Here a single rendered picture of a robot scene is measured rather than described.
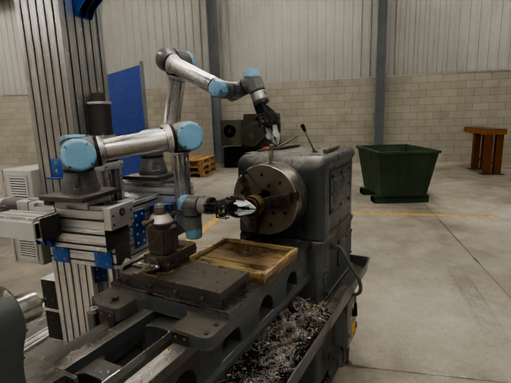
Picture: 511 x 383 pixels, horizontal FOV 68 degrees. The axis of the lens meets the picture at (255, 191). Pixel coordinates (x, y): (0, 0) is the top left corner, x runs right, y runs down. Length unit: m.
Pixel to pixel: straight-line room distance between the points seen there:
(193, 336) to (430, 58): 11.38
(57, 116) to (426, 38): 10.91
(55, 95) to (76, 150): 0.50
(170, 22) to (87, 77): 11.22
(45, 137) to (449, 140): 11.03
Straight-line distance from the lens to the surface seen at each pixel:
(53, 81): 1.94
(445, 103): 11.97
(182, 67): 1.88
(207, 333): 1.05
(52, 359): 1.17
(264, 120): 1.76
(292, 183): 1.59
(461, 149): 12.14
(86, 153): 1.49
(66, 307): 2.21
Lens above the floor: 1.45
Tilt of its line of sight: 11 degrees down
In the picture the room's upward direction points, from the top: 2 degrees counter-clockwise
